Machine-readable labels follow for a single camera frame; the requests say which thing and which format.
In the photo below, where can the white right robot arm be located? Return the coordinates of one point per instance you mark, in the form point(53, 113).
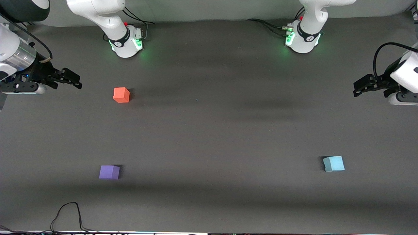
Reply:
point(111, 19)

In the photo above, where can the orange foam block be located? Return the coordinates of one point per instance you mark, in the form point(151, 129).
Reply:
point(121, 94)

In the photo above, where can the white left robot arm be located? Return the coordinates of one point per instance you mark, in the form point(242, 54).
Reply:
point(310, 19)

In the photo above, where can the light blue foam block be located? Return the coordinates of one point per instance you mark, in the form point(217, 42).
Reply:
point(333, 164)

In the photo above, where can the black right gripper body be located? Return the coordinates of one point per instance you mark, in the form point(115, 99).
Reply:
point(41, 71)

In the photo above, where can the purple foam block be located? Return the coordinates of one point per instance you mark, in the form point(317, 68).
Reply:
point(109, 172)

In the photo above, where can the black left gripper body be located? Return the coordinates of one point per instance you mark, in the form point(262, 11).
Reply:
point(387, 79)

